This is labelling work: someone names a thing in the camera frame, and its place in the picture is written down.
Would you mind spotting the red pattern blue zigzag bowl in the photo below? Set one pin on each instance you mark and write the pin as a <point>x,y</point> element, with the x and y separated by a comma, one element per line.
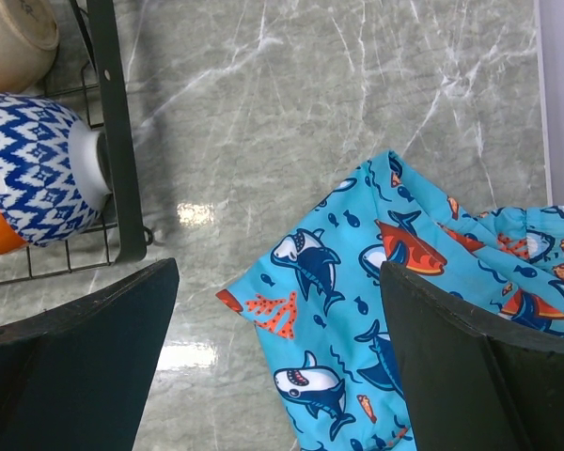
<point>53,184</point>

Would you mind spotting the black two-tier dish rack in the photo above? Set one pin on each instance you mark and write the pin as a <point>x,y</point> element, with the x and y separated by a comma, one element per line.
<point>88,77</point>

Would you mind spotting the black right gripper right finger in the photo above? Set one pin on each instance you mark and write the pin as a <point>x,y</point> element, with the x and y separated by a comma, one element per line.
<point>472,380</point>

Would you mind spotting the blue shark print cloth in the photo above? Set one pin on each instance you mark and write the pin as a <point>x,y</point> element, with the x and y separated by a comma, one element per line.
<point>315,298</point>

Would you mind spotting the beige bowl white inside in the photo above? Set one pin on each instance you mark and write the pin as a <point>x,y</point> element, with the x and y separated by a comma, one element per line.
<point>29,39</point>

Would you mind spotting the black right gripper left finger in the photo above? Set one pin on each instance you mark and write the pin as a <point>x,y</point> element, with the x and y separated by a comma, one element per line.
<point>77,377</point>

